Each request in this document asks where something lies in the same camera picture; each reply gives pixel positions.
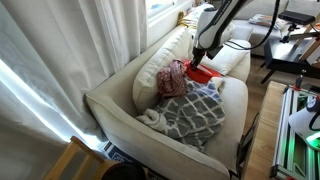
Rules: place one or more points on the wooden boards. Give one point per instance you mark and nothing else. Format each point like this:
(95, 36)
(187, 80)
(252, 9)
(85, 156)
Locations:
(311, 46)

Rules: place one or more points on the wooden chair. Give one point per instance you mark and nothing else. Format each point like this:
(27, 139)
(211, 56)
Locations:
(73, 150)

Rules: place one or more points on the white throw pillow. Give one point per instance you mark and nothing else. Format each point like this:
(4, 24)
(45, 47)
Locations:
(230, 56)

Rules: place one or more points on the red patterned cloth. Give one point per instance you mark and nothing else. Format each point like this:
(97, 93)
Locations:
(171, 81)

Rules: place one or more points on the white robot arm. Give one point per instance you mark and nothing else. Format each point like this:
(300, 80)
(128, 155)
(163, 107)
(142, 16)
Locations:
(213, 23)

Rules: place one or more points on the white drape curtain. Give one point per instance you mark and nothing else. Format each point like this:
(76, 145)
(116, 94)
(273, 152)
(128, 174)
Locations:
(116, 33)

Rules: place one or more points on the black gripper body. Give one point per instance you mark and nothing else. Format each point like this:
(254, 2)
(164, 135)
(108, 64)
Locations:
(199, 54)

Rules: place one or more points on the folded patterned textile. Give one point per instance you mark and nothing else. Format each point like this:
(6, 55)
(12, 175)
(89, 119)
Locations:
(266, 20)

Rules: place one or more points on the grey couch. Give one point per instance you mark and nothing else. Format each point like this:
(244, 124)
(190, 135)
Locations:
(263, 8)

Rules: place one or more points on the black side table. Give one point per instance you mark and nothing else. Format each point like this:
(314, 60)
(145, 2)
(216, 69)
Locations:
(283, 53)

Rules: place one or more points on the navy patterned rug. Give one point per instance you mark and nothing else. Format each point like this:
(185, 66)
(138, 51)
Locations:
(115, 154)

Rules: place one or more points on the sheer white curtain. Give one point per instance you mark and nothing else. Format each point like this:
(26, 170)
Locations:
(33, 83)

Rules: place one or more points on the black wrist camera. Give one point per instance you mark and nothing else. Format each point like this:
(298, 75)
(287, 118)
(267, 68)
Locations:
(215, 51)

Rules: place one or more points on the black round object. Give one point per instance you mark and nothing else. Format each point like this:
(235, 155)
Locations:
(123, 171)

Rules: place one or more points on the black camera tripod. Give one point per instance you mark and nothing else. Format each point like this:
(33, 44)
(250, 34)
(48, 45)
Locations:
(288, 35)

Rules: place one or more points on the red hat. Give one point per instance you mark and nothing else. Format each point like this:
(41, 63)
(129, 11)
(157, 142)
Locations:
(203, 76)

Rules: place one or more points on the aluminium profile frame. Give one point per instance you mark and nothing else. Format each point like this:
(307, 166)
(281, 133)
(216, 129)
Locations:
(286, 133)

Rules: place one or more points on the black bar camera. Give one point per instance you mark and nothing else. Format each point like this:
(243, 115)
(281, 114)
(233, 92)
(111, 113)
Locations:
(296, 17)

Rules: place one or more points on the grey white patterned blanket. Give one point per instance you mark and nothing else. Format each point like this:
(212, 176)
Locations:
(193, 110)

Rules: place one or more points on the yellow cloth item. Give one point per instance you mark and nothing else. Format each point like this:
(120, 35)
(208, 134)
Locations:
(185, 21)

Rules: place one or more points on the beige couch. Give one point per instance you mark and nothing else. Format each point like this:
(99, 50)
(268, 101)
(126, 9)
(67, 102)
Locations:
(133, 140)

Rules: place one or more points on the white desk lamp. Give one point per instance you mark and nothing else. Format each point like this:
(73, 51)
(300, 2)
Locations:
(301, 121)

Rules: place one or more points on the red black clamp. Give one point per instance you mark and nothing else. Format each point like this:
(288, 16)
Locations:
(299, 81)

